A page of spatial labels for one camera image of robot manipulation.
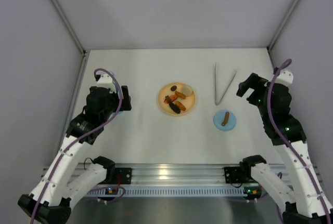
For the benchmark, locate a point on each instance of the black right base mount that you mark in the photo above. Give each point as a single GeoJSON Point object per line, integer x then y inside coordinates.
{"type": "Point", "coordinates": [235, 175]}

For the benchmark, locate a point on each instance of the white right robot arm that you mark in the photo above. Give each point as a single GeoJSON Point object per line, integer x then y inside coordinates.
{"type": "Point", "coordinates": [304, 201]}

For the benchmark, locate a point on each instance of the brown cube food piece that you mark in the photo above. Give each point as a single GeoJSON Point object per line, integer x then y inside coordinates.
{"type": "Point", "coordinates": [167, 99]}

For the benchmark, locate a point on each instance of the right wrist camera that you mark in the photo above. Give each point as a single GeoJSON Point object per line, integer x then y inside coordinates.
{"type": "Point", "coordinates": [285, 78]}

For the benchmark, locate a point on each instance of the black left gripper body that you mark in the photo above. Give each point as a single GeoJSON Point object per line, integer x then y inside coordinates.
{"type": "Point", "coordinates": [125, 97]}

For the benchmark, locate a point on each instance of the orange red food piece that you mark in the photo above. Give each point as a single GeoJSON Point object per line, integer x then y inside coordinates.
{"type": "Point", "coordinates": [173, 97]}

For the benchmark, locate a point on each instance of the slotted cable duct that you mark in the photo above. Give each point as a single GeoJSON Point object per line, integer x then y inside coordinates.
{"type": "Point", "coordinates": [198, 191]}

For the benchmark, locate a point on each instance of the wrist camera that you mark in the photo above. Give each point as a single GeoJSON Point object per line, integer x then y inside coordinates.
{"type": "Point", "coordinates": [106, 81]}
{"type": "Point", "coordinates": [285, 78]}

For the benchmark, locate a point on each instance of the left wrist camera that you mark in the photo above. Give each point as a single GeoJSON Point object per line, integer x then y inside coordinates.
{"type": "Point", "coordinates": [106, 81]}

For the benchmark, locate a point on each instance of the light blue lid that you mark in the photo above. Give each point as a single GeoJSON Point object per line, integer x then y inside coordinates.
{"type": "Point", "coordinates": [218, 118]}

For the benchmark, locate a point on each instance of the black spiky sea cucumber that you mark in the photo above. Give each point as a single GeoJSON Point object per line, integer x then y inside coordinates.
{"type": "Point", "coordinates": [174, 108]}

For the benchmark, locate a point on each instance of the white round food piece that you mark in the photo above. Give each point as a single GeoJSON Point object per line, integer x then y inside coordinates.
{"type": "Point", "coordinates": [187, 90]}

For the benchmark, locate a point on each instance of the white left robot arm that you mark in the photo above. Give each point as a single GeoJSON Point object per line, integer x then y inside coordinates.
{"type": "Point", "coordinates": [55, 196]}

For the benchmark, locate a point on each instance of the aluminium mounting rail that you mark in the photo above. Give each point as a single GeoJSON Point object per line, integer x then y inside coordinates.
{"type": "Point", "coordinates": [169, 175]}

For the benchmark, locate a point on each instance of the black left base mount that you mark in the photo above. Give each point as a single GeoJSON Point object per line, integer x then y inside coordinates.
{"type": "Point", "coordinates": [118, 176]}

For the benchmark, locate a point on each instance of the light blue cylindrical container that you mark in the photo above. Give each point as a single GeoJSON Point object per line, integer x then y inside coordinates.
{"type": "Point", "coordinates": [119, 93]}

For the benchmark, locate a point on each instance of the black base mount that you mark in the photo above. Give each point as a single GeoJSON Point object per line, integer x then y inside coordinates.
{"type": "Point", "coordinates": [235, 175]}
{"type": "Point", "coordinates": [118, 176]}

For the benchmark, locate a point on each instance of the brown lid handle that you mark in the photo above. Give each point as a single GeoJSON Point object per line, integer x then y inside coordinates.
{"type": "Point", "coordinates": [226, 119]}

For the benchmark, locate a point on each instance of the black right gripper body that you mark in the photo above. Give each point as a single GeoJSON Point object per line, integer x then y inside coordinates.
{"type": "Point", "coordinates": [253, 89]}

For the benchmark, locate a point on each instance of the brown fried piece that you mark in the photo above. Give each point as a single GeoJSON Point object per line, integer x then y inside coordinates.
{"type": "Point", "coordinates": [180, 95]}
{"type": "Point", "coordinates": [180, 106]}

